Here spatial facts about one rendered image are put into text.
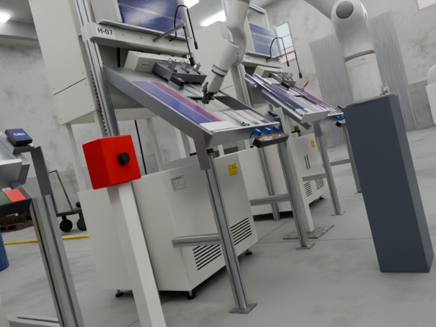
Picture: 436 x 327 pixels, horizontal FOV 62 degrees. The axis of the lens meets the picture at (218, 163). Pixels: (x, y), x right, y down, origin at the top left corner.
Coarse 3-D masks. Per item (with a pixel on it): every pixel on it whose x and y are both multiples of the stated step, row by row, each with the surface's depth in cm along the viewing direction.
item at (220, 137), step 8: (232, 128) 159; (240, 128) 164; (248, 128) 172; (256, 128) 179; (216, 136) 150; (224, 136) 156; (232, 136) 162; (240, 136) 169; (248, 136) 177; (216, 144) 154
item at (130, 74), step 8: (120, 72) 177; (128, 72) 183; (136, 72) 188; (144, 72) 194; (136, 80) 175; (144, 80) 180; (152, 80) 186; (160, 80) 192; (168, 80) 198; (184, 88) 196; (192, 88) 203; (200, 88) 210; (192, 96) 190; (216, 96) 209; (224, 96) 216
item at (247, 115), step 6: (222, 114) 180; (234, 114) 189; (240, 114) 193; (246, 114) 198; (252, 114) 202; (228, 120) 176; (234, 120) 180; (246, 120) 188; (252, 120) 192; (258, 120) 197; (264, 120) 199; (240, 126) 175; (246, 126) 178
